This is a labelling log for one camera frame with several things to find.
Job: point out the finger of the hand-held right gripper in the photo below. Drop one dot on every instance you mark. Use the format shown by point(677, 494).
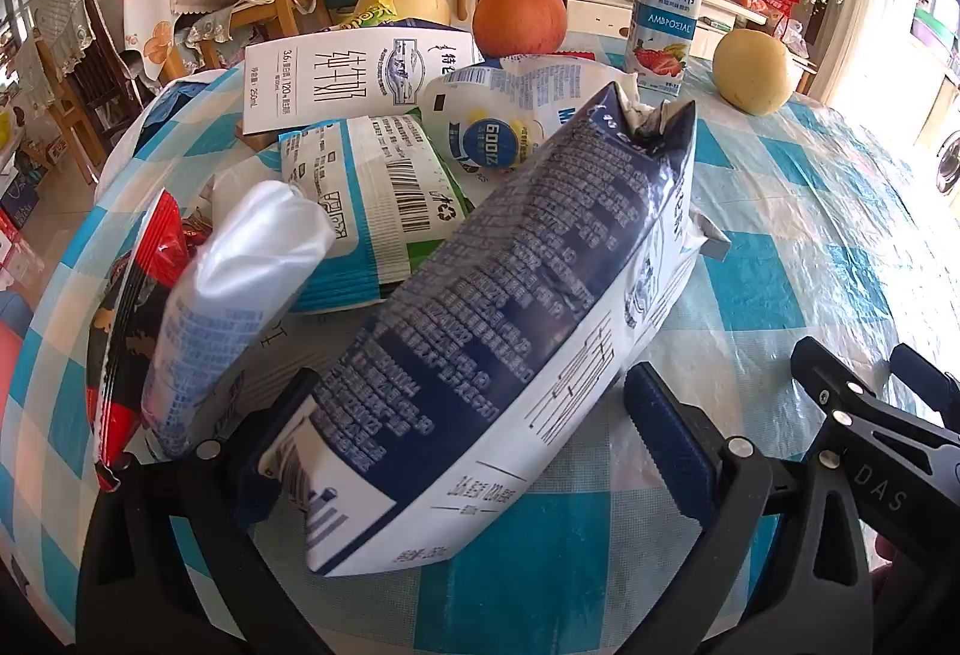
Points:
point(825, 374)
point(930, 385)

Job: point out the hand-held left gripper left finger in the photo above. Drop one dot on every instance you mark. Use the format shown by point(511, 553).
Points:
point(251, 490)

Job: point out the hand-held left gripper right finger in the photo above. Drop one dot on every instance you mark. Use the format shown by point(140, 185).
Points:
point(667, 445)

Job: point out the white plastic packet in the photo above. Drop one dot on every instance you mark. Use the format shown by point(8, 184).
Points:
point(217, 295)

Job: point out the dark blue milk carton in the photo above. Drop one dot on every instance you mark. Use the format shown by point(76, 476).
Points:
point(487, 325)

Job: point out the red snack wrapper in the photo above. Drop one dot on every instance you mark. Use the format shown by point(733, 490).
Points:
point(127, 295)

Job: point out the white blue green packet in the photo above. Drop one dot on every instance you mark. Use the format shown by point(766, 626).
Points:
point(375, 190)

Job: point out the white round-label pouch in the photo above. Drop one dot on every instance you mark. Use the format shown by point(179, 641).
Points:
point(495, 100)

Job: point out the white milk carton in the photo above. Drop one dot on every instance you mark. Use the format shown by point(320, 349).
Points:
point(337, 78)

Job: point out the blue checkered tablecloth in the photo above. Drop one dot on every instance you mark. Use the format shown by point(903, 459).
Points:
point(787, 212)

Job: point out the washing machine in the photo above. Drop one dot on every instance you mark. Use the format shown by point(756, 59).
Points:
point(949, 164)

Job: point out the small yellow pear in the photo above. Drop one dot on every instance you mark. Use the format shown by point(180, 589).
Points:
point(754, 70)

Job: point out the red gift box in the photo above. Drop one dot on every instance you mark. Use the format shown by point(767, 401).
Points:
point(15, 250)

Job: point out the red white plastic bag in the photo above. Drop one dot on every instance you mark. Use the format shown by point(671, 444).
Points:
point(780, 18)

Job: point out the white and blue cloth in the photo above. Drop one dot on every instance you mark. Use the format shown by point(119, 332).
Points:
point(169, 111)

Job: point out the white yogurt drink bottle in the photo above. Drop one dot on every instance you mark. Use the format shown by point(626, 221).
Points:
point(664, 10)

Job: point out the dark wooden chair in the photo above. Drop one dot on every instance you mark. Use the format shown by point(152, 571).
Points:
point(90, 70)

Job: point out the red apple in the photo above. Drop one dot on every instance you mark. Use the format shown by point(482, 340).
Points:
point(517, 18)

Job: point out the green yellow snack wrapper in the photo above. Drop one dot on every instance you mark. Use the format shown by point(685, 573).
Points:
point(367, 16)

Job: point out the dining table with orange-print cloth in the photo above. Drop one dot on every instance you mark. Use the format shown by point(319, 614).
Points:
point(150, 10)

